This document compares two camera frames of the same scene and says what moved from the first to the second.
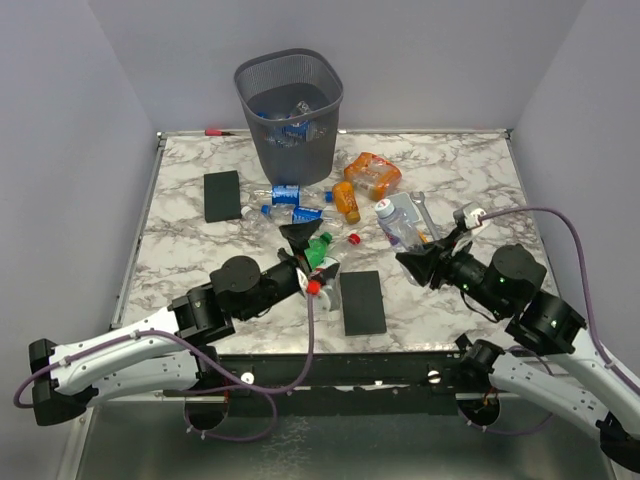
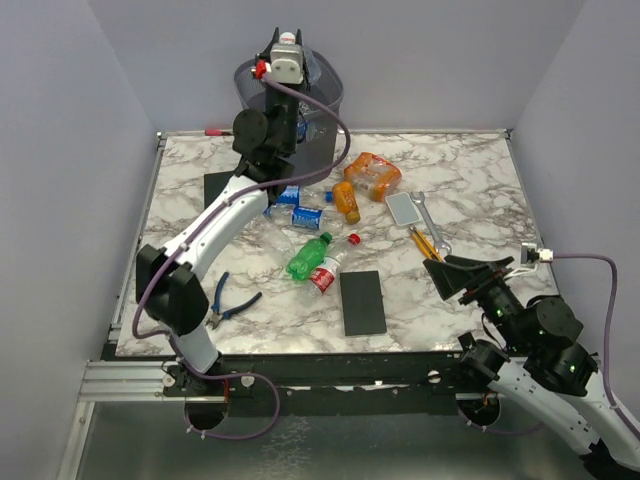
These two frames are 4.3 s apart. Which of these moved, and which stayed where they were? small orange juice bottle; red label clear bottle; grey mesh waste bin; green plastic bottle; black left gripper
Moved: red label clear bottle; black left gripper
Stayed: green plastic bottle; small orange juice bottle; grey mesh waste bin
